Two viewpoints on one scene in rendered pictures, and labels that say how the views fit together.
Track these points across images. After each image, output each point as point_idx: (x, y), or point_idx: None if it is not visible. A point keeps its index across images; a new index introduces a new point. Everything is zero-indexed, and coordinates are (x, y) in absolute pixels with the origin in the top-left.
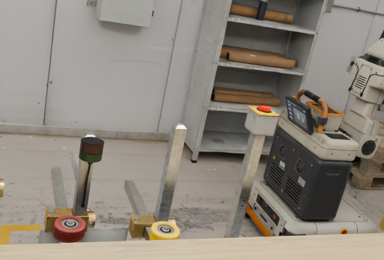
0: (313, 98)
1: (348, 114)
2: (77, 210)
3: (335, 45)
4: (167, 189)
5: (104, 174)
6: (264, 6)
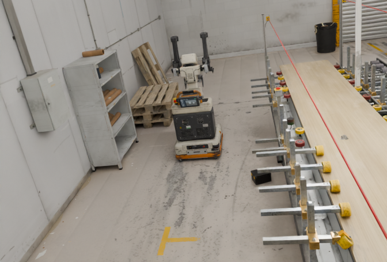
0: (190, 92)
1: None
2: None
3: None
4: None
5: (120, 202)
6: (98, 69)
